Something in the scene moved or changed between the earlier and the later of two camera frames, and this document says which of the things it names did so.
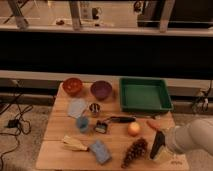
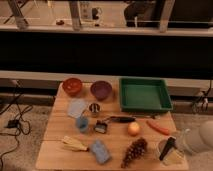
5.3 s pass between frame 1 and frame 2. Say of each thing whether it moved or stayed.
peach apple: stayed
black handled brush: stayed
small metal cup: stayed
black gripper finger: moved
